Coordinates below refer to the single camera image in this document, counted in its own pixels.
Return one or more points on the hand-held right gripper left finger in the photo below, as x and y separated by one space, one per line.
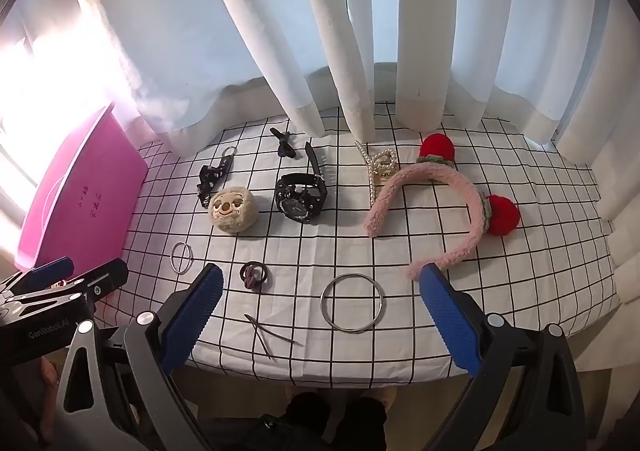
195 318

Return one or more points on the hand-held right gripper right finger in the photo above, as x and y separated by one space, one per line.
450 323

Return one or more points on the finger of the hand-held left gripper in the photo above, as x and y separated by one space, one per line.
45 270
107 278

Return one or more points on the thin hairpin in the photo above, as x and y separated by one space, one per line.
278 334
257 337

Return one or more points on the pink plastic basin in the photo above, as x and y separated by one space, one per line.
75 191

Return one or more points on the pink fuzzy headband red pompoms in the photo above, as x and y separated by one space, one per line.
501 216

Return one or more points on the large silver bangle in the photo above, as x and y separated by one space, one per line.
323 303

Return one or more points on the black wrist watch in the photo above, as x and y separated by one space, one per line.
294 205

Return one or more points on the pearl hair claw clip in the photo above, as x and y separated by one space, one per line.
382 166

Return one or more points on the black hair bow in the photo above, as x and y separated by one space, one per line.
286 143

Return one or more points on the white bedding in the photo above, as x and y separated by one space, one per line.
595 341

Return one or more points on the person's legs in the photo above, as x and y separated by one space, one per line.
320 421

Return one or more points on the white curtain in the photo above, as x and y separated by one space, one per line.
320 21

